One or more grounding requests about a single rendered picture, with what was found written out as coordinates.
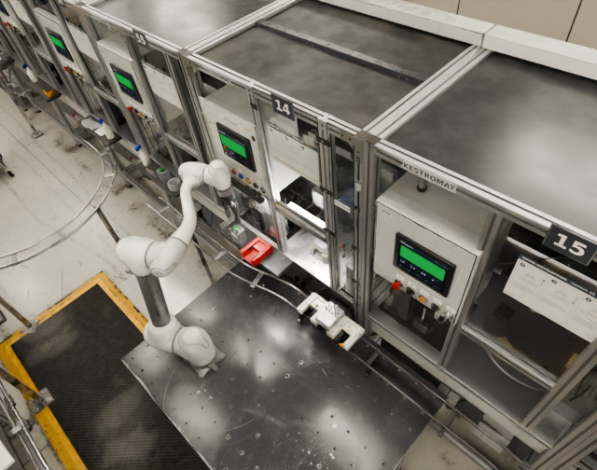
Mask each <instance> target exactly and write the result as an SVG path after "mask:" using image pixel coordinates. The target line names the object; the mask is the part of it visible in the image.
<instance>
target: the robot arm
mask: <svg viewBox="0 0 597 470"><path fill-rule="evenodd" d="M178 173H179V175H180V177H181V178H182V179H183V183H182V186H181V188H180V198H181V203H182V208H183V214H184V221H183V223H182V225H181V226H180V227H179V228H178V230H177V231H176V232H175V233H174V234H173V235H172V236H171V237H170V238H169V239H168V240H167V241H166V242H157V241H154V240H152V239H149V238H145V237H139V236H130V237H125V238H124V239H121V240H120V241H119V242H118V244H117V246H116V255H117V257H118V259H119V260H120V261H122V262H123V263H124V264H125V265H126V266H127V267H128V269H129V270H130V271H131V272H132V273H133V274H134V275H135V276H136V279H137V282H138V284H139V287H140V289H141V292H142V295H143V298H144V301H145V304H146V308H147V311H148V314H149V317H150V321H149V322H148V323H147V324H146V326H145V329H144V339H145V341H146V342H147V343H148V344H149V345H150V346H152V347H153V348H156V349H158V350H161V351H164V352H167V353H174V354H177V355H179V356H181V357H183V360H184V361H185V362H187V363H188V364H189V365H190V366H191V367H192V368H193V369H194V370H195V371H196V372H197V373H198V375H199V377H200V378H201V379H203V378H204V377H205V375H206V374H207V373H208V372H209V371H210V370H211V369H212V370H213V371H214V372H216V373H217V372H218V371H219V368H218V367H217V366H216V364H218V363H219V362H220V361H221V360H223V359H225V357H226V355H225V354H224V353H222V352H221V351H219V350H218V349H217V347H216V346H215V345H214V343H213V342H212V340H211V338H210V337H209V335H208V334H207V333H206V331H205V330H203V329H202V328H200V327H197V326H189V327H184V326H181V324H180V323H179V322H178V321H177V319H176V318H175V316H174V315H173V314H171V313H169V310H168V307H167V304H166V300H165V297H164V294H163V291H162V288H161V284H160V279H159V277H160V278H163V277H166V276H168V275H169V274H170V273H172V272H173V271H174V270H175V269H176V267H177V266H178V265H179V263H180V262H181V260H182V259H183V257H184V255H185V253H186V251H187V249H188V246H189V243H190V240H191V237H192V235H193V232H194V230H195V227H196V223H197V217H196V212H195V208H194V205H193V201H192V198H191V194H190V192H191V190H192V188H197V187H199V186H200V185H203V183H204V184H209V185H211V186H213V187H215V189H216V192H217V195H218V196H219V198H220V202H221V207H223V208H224V209H225V213H226V216H227V218H229V217H230V216H231V213H230V209H231V210H232V212H233V213H234V215H235V216H234V218H235V222H236V225H238V224H240V223H241V219H240V216H241V213H240V211H239V209H238V206H237V203H234V202H233V200H232V198H233V193H232V191H233V188H232V185H231V182H230V181H231V178H230V174H229V169H228V167H227V165H226V164H225V162H224V161H222V160H220V159H215V160H213V161H211V163H210V164H209V165H207V164H204V163H200V162H185V163H183V164H181V166H180V167H179V170H178ZM230 205H231V206H230ZM229 208H230V209H229Z"/></svg>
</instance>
